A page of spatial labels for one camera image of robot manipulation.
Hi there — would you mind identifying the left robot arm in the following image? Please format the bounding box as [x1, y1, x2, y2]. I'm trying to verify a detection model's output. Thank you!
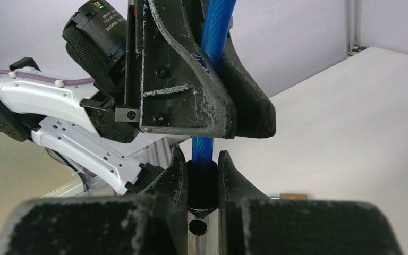
[0, 1, 276, 194]

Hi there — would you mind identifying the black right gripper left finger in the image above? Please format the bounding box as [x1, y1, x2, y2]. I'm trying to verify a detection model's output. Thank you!
[0, 147, 189, 254]

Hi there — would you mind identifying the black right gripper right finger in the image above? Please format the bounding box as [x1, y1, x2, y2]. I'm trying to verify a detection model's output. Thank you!
[218, 150, 402, 254]

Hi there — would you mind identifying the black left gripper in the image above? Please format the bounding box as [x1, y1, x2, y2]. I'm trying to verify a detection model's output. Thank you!
[115, 1, 236, 139]

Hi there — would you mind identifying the brass padlock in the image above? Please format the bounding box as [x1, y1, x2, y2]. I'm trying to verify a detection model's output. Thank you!
[271, 193, 309, 200]

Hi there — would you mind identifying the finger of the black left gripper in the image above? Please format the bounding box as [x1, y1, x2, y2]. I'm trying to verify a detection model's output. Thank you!
[222, 38, 276, 138]

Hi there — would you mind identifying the aluminium frame post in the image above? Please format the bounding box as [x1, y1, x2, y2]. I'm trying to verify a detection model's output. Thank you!
[345, 0, 368, 57]

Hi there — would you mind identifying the blue cable lock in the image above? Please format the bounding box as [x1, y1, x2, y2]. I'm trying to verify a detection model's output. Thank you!
[186, 0, 238, 255]

